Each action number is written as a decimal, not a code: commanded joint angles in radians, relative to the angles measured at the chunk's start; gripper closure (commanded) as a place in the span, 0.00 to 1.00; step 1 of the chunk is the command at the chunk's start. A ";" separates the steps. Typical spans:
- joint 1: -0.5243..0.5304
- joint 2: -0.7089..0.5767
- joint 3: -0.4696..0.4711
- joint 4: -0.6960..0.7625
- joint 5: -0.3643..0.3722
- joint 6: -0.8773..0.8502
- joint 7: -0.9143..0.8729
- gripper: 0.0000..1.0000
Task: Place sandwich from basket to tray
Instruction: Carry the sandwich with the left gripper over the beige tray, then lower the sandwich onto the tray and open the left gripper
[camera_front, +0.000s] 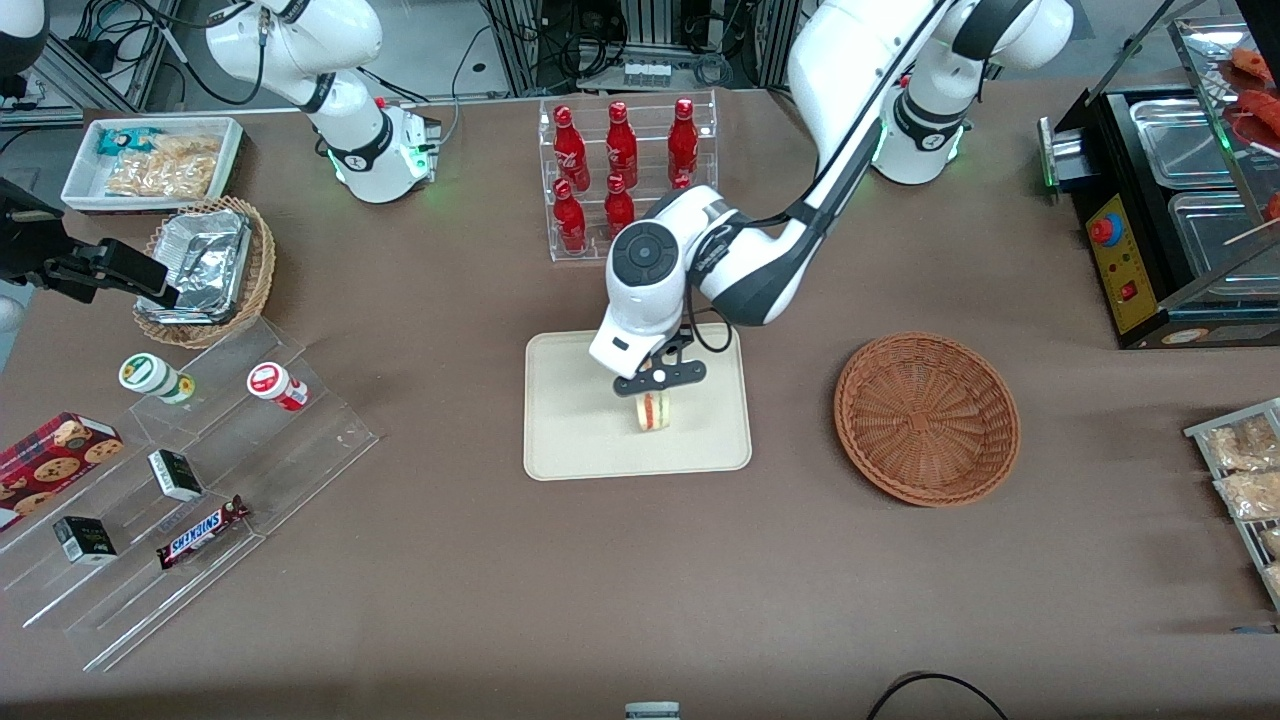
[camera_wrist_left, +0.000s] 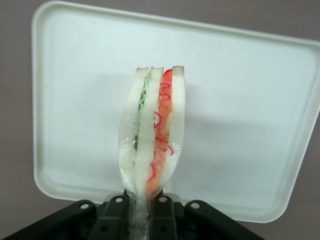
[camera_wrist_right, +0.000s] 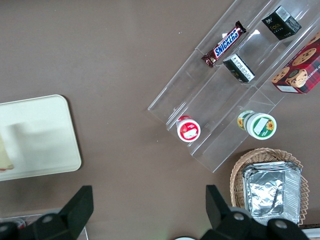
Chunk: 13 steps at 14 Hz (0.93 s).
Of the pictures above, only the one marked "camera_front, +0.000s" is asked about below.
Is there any light wicker basket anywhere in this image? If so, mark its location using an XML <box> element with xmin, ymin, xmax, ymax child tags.
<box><xmin>132</xmin><ymin>196</ymin><xmax>277</xmax><ymax>350</ymax></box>

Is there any aluminium foil container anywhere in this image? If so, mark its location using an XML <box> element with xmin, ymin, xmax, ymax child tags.
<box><xmin>136</xmin><ymin>208</ymin><xmax>252</xmax><ymax>324</ymax></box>

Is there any metal wire tray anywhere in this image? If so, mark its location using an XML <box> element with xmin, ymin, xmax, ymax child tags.
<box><xmin>1184</xmin><ymin>397</ymin><xmax>1280</xmax><ymax>613</ymax></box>

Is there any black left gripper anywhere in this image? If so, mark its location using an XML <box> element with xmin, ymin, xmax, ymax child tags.
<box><xmin>612</xmin><ymin>337</ymin><xmax>709</xmax><ymax>399</ymax></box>

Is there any teal snack packet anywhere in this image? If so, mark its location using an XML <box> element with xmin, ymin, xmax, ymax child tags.
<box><xmin>96</xmin><ymin>126</ymin><xmax>162</xmax><ymax>157</ymax></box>

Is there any black food warmer machine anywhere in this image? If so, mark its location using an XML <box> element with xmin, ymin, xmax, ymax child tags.
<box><xmin>1038</xmin><ymin>15</ymin><xmax>1280</xmax><ymax>351</ymax></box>

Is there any green lidded cup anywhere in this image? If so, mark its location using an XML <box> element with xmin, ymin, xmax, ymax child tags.
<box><xmin>118</xmin><ymin>353</ymin><xmax>197</xmax><ymax>406</ymax></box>

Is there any red cookie box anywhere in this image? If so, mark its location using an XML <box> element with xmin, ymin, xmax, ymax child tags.
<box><xmin>0</xmin><ymin>411</ymin><xmax>125</xmax><ymax>532</ymax></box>

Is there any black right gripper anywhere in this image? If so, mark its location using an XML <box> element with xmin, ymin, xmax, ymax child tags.
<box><xmin>0</xmin><ymin>179</ymin><xmax>182</xmax><ymax>310</ymax></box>

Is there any clear acrylic bottle rack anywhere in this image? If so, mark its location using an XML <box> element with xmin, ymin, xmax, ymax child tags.
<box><xmin>538</xmin><ymin>89</ymin><xmax>719</xmax><ymax>264</ymax></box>

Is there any small black box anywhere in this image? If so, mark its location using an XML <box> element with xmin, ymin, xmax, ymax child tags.
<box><xmin>147</xmin><ymin>448</ymin><xmax>205</xmax><ymax>503</ymax></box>
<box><xmin>51</xmin><ymin>515</ymin><xmax>119</xmax><ymax>567</ymax></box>

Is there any black cable loop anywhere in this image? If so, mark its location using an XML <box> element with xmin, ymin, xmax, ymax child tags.
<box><xmin>865</xmin><ymin>672</ymin><xmax>1011</xmax><ymax>720</ymax></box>

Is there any Snickers chocolate bar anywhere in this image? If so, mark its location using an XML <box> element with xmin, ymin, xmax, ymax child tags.
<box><xmin>156</xmin><ymin>495</ymin><xmax>251</xmax><ymax>571</ymax></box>

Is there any clear bag of chips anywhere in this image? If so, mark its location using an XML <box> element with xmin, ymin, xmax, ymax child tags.
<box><xmin>104</xmin><ymin>134</ymin><xmax>222</xmax><ymax>200</ymax></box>

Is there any clear bag of crackers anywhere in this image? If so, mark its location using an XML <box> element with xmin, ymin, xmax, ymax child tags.
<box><xmin>1213</xmin><ymin>470</ymin><xmax>1280</xmax><ymax>522</ymax></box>
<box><xmin>1203</xmin><ymin>415</ymin><xmax>1280</xmax><ymax>473</ymax></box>

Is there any beige plastic tray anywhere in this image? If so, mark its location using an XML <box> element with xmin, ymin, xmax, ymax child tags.
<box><xmin>523</xmin><ymin>323</ymin><xmax>753</xmax><ymax>482</ymax></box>

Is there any brown round wicker basket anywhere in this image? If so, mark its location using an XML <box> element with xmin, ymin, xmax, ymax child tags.
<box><xmin>834</xmin><ymin>332</ymin><xmax>1021</xmax><ymax>508</ymax></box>

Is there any clear acrylic stepped shelf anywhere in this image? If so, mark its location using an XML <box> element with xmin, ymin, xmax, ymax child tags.
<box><xmin>0</xmin><ymin>315</ymin><xmax>381</xmax><ymax>674</ymax></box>

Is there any white plastic bin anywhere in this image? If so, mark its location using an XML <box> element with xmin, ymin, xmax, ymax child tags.
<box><xmin>61</xmin><ymin>116</ymin><xmax>245</xmax><ymax>215</ymax></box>

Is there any steel warmer pan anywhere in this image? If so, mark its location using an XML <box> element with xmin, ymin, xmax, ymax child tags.
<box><xmin>1167</xmin><ymin>190</ymin><xmax>1280</xmax><ymax>281</ymax></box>
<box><xmin>1128</xmin><ymin>97</ymin><xmax>1246</xmax><ymax>189</ymax></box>

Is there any red lidded cup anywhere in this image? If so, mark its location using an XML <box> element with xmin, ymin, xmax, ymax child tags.
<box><xmin>246</xmin><ymin>362</ymin><xmax>310</xmax><ymax>413</ymax></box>

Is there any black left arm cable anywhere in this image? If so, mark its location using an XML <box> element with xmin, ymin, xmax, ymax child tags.
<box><xmin>683</xmin><ymin>0</ymin><xmax>956</xmax><ymax>355</ymax></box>

